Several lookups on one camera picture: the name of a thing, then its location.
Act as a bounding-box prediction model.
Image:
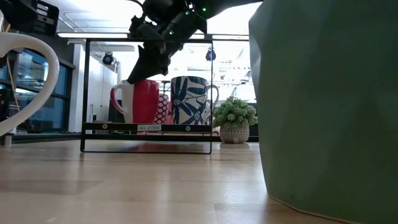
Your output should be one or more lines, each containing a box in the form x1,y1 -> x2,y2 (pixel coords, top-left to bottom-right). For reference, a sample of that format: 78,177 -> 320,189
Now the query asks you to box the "wooden shelf black metal frame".
80,38 -> 214,155

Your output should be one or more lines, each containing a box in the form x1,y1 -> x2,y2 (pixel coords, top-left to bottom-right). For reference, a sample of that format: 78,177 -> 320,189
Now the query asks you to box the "black aluminium rig frame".
12,133 -> 259,144

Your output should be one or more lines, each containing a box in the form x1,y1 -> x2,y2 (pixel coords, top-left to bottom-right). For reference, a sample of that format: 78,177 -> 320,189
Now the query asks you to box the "white mug navy leaf print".
170,75 -> 220,126

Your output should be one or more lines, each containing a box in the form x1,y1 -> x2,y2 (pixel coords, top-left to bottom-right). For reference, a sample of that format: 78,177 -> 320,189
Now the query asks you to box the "yellow mug white handle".
0,32 -> 60,138

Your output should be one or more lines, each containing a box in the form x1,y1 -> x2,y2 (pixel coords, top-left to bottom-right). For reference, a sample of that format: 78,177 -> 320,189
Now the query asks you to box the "white mug red lattice pattern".
154,93 -> 172,125

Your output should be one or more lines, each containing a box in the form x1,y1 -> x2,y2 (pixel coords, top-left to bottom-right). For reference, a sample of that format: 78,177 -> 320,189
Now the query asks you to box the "small artificial potted plant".
212,95 -> 259,144

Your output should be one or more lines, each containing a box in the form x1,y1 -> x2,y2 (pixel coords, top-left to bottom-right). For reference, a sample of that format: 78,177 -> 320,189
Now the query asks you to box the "overhead light bar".
57,32 -> 249,41

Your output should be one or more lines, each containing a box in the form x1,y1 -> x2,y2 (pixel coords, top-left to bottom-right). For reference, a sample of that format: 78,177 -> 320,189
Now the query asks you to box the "red mug white handle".
110,79 -> 160,124

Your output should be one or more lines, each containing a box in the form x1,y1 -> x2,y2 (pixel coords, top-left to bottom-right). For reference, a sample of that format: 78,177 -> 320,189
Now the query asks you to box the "mint green mug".
248,0 -> 398,224

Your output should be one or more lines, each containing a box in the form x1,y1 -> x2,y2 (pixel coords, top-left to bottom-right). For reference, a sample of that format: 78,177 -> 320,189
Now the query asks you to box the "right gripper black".
126,0 -> 208,85

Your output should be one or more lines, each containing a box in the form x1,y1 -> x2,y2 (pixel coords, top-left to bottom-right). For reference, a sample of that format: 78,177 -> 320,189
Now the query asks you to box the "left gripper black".
12,0 -> 60,35

